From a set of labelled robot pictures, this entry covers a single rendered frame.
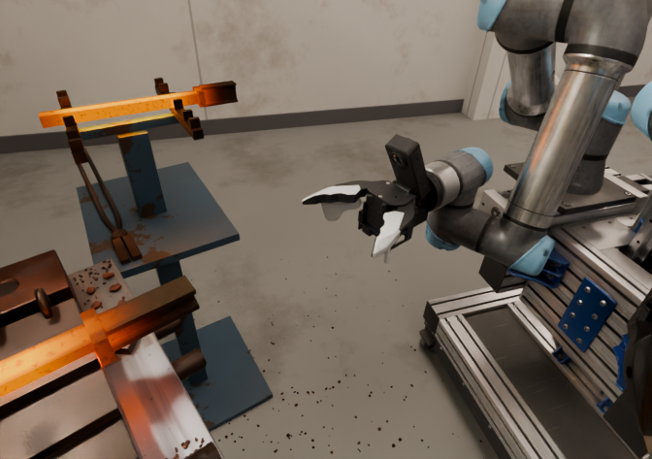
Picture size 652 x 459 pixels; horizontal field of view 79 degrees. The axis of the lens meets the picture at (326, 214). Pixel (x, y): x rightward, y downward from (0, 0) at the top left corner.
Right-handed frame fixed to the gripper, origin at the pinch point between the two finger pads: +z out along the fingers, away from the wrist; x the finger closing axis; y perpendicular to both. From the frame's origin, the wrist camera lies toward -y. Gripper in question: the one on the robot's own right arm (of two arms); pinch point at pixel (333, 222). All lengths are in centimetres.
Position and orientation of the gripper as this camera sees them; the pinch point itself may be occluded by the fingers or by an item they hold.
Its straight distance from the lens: 54.5
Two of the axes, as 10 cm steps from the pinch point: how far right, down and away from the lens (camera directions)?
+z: -7.7, 3.5, -5.3
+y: -0.3, 8.1, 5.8
